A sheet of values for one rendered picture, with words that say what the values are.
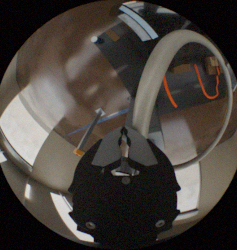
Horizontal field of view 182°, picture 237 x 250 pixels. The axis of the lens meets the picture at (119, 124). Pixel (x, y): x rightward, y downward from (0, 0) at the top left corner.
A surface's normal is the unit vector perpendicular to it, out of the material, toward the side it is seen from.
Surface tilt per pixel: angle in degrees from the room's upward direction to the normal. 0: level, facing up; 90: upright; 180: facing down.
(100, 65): 0
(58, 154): 90
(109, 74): 0
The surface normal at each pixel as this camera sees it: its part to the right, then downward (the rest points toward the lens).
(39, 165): 0.81, -0.24
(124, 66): -0.22, 0.73
